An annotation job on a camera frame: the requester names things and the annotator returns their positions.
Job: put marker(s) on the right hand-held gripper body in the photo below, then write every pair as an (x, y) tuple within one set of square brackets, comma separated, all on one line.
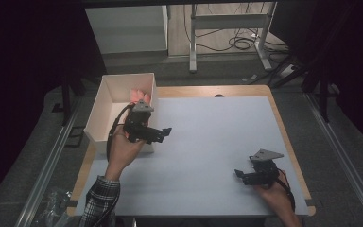
[(264, 171)]

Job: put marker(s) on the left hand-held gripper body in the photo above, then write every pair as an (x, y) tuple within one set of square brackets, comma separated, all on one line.
[(137, 123)]

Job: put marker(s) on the pink glove with red print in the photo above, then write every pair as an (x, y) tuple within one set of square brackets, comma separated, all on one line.
[(141, 96)]

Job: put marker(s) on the white cardboard box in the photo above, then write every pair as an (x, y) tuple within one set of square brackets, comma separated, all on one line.
[(113, 91)]

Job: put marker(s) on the person's right hand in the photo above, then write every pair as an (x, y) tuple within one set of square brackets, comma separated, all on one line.
[(275, 194)]

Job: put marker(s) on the person's left hand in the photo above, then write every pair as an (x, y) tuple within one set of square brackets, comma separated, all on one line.
[(123, 154)]

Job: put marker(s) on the light blue table mat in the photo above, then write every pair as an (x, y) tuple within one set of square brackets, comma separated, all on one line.
[(201, 176)]

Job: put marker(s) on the black stand leg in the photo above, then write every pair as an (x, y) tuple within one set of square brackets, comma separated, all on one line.
[(66, 101), (324, 101)]

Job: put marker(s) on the white cabinet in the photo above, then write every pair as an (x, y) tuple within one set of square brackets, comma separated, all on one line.
[(126, 30)]

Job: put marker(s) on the small white floor object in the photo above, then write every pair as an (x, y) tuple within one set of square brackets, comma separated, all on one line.
[(254, 76)]

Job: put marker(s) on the white power strip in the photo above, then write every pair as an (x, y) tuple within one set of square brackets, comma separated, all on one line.
[(287, 71)]

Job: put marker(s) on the clear plastic bag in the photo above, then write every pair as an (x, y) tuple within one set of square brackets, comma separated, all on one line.
[(55, 208)]

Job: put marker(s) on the aluminium floor rail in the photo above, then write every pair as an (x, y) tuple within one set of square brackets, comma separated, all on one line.
[(48, 164), (346, 164)]

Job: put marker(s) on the grey metal desk frame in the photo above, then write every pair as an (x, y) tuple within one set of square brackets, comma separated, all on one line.
[(230, 21)]

